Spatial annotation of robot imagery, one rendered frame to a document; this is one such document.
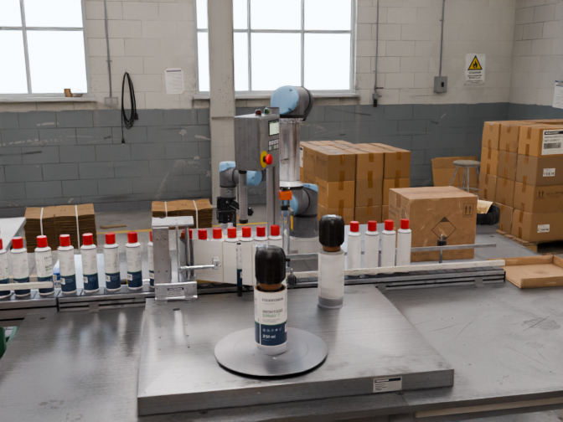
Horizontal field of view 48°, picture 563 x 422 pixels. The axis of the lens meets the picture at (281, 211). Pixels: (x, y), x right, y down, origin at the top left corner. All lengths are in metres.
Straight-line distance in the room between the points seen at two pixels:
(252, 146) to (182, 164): 5.52
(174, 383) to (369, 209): 4.46
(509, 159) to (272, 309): 4.67
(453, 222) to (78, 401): 1.66
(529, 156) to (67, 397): 4.82
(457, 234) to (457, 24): 6.18
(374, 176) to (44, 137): 3.84
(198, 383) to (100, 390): 0.27
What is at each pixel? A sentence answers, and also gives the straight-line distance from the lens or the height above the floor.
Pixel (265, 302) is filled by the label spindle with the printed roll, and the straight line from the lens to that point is 1.66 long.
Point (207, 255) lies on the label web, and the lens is 2.18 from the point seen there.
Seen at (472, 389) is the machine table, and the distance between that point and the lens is 1.74.
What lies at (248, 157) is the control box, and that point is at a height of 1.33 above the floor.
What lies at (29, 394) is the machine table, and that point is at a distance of 1.78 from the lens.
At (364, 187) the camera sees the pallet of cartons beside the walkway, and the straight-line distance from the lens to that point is 5.84.
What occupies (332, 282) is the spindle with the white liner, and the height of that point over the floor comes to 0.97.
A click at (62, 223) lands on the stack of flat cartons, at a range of 6.18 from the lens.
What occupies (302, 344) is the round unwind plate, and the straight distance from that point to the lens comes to 1.77.
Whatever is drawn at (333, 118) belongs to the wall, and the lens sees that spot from 8.04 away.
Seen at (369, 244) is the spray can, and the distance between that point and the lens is 2.34.
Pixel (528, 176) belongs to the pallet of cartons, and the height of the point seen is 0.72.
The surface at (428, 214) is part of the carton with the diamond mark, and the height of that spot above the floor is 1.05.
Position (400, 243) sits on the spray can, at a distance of 2.40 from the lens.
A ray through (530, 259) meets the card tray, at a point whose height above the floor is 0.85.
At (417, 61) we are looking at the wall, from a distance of 8.45.
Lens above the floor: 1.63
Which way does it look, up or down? 13 degrees down
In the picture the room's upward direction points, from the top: straight up
